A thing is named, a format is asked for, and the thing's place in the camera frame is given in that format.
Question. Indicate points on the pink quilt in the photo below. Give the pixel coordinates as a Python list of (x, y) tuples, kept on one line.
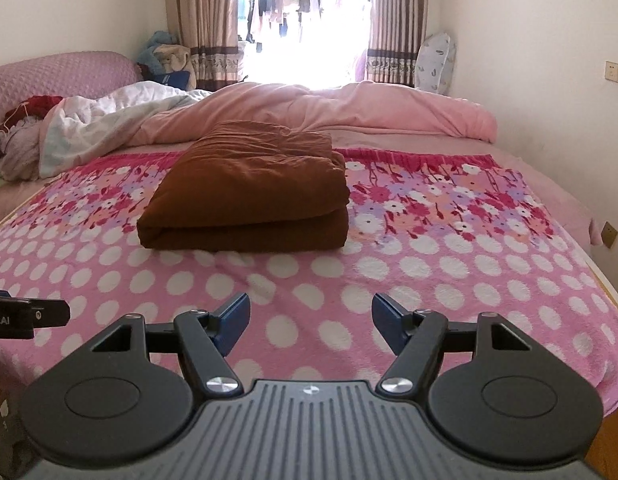
[(389, 110)]

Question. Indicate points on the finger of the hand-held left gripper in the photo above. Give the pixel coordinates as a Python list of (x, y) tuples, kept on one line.
[(51, 312)]

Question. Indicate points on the row of hanging clothes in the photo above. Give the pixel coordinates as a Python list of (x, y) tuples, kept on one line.
[(284, 10)]

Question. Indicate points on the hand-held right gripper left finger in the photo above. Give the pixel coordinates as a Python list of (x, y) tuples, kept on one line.
[(234, 320)]

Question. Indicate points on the brown padded jacket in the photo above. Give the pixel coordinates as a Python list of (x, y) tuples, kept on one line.
[(239, 185)]

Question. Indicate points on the brass wall plate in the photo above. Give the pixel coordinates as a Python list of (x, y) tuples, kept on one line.
[(609, 235)]

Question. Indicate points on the pink dotted floral blanket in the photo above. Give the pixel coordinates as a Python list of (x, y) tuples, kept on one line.
[(439, 270)]

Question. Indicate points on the red knitted cloth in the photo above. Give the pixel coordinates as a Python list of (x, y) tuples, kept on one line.
[(39, 106)]

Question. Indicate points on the white patterned pillow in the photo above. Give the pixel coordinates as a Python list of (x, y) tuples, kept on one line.
[(435, 62)]

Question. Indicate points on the white quilt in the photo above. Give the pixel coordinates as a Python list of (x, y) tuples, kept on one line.
[(89, 125)]

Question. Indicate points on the pink quilted headboard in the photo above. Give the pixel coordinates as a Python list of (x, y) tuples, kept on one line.
[(64, 75)]

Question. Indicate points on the striped beige curtain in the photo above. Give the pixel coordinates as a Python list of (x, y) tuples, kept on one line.
[(396, 15), (204, 15)]

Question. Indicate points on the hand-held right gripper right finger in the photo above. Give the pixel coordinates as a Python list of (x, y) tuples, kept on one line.
[(389, 320)]

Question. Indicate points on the dark blue bag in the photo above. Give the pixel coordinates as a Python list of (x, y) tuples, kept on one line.
[(175, 80)]

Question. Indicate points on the pile of clothes in corner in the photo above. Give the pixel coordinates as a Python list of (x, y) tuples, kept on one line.
[(156, 45)]

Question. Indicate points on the beige plush cloth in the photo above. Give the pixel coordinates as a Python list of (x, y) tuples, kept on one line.
[(175, 59)]

